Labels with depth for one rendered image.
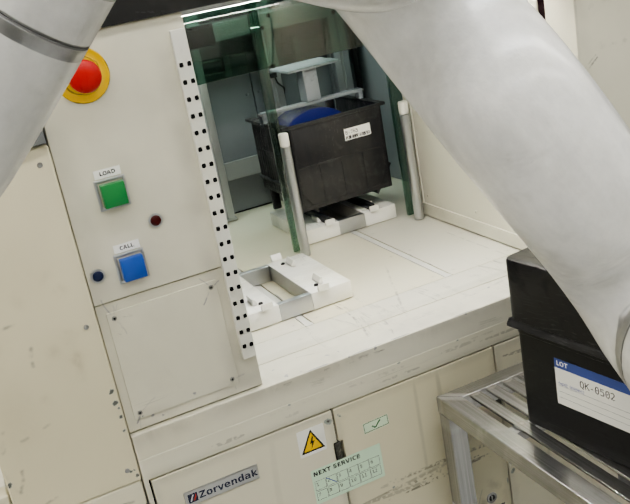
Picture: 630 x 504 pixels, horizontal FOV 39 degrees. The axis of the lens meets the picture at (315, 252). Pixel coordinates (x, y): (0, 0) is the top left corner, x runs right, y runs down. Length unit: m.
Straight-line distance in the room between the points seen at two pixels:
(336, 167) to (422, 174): 0.18
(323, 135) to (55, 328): 0.82
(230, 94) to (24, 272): 1.08
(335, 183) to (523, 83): 1.31
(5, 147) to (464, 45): 0.30
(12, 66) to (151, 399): 0.76
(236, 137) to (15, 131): 1.58
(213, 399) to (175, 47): 0.49
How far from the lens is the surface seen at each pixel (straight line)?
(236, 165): 2.15
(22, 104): 0.59
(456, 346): 1.44
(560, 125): 0.57
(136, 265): 1.18
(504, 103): 0.56
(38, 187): 1.15
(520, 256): 1.23
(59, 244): 1.17
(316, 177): 1.83
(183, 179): 1.19
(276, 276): 1.66
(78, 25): 0.58
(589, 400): 1.23
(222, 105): 2.14
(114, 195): 1.16
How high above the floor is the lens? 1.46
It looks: 19 degrees down
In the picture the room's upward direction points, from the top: 11 degrees counter-clockwise
